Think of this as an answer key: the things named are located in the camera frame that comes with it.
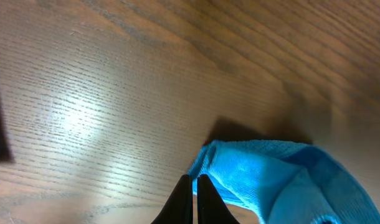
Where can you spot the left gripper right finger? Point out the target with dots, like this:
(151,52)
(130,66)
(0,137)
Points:
(211,208)

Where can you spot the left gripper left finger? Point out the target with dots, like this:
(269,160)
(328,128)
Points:
(178,209)

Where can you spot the blue microfiber cloth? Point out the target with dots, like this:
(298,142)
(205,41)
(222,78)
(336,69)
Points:
(284,182)

